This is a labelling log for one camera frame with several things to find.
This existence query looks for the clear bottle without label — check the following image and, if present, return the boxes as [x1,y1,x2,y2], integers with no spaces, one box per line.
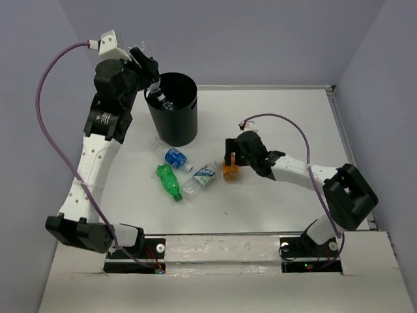
[157,93,177,112]

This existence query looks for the clear bottle white green label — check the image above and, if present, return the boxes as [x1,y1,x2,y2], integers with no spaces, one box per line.
[180,162,220,201]

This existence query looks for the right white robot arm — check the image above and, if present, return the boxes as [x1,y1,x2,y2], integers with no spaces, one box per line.
[224,131,379,257]

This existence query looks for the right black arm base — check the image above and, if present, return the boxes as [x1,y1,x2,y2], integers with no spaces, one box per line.
[278,237,342,274]

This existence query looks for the green plastic bottle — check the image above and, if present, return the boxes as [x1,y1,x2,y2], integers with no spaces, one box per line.
[156,164,182,202]

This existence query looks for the black cylindrical waste bin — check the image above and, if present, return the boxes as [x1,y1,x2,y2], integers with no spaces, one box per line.
[144,72,198,147]

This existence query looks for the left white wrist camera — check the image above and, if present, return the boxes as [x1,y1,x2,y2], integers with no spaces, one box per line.
[98,30,132,61]

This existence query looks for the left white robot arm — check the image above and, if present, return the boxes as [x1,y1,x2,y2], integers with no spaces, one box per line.
[46,46,160,258]

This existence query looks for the orange juice bottle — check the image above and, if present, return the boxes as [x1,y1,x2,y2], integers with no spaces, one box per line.
[222,153,240,183]

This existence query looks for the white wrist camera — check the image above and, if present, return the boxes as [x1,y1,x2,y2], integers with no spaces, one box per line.
[238,120,259,133]
[98,30,132,61]

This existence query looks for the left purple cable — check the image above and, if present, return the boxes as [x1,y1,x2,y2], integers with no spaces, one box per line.
[35,39,164,273]

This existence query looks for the clear bottle blue label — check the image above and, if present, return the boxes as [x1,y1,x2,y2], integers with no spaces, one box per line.
[149,137,194,172]

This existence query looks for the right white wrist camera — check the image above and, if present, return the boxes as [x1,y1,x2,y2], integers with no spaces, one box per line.
[238,120,259,133]

